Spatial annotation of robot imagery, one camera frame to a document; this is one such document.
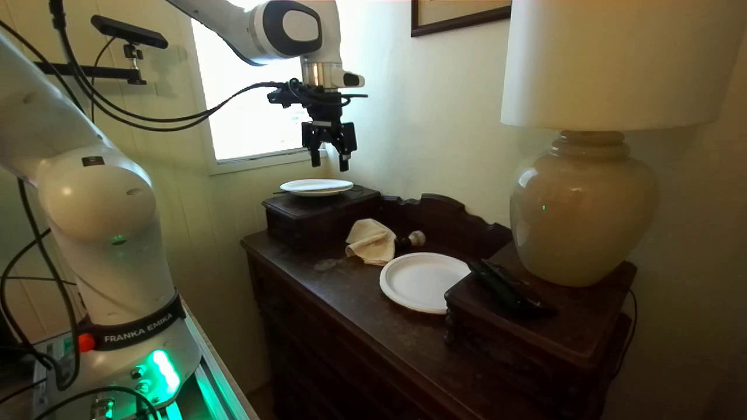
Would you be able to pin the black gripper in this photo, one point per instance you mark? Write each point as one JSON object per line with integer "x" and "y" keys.
{"x": 327, "y": 118}

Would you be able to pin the white paper plate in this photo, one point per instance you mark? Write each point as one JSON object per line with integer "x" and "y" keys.
{"x": 315, "y": 188}
{"x": 421, "y": 281}

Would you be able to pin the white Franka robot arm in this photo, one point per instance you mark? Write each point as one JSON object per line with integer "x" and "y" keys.
{"x": 94, "y": 201}

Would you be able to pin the dark wooden dresser box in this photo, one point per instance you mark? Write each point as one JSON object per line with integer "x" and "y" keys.
{"x": 574, "y": 319}
{"x": 310, "y": 223}

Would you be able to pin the bright window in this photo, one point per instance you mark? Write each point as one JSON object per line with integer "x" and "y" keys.
{"x": 247, "y": 125}

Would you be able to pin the crumpled cream napkin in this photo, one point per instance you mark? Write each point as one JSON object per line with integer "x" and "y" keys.
{"x": 370, "y": 242}

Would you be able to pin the small round pale knob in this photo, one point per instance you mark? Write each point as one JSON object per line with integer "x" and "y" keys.
{"x": 416, "y": 239}

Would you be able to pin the dark wooden table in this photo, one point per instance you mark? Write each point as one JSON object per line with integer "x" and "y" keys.
{"x": 351, "y": 327}

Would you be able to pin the black remote control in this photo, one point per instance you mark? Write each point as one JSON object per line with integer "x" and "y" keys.
{"x": 504, "y": 290}

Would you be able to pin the beige ceramic table lamp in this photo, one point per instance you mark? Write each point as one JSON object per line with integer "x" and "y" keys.
{"x": 585, "y": 211}

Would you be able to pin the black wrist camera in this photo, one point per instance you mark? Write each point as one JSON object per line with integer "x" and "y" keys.
{"x": 289, "y": 94}

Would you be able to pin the dark framed wall picture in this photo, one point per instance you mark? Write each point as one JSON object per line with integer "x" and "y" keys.
{"x": 468, "y": 8}

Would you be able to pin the black stereo camera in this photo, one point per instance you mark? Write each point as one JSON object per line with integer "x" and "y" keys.
{"x": 129, "y": 31}

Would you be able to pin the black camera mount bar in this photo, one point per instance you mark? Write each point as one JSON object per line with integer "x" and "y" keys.
{"x": 94, "y": 74}

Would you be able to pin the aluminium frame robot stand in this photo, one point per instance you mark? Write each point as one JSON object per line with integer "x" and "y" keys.
{"x": 225, "y": 404}

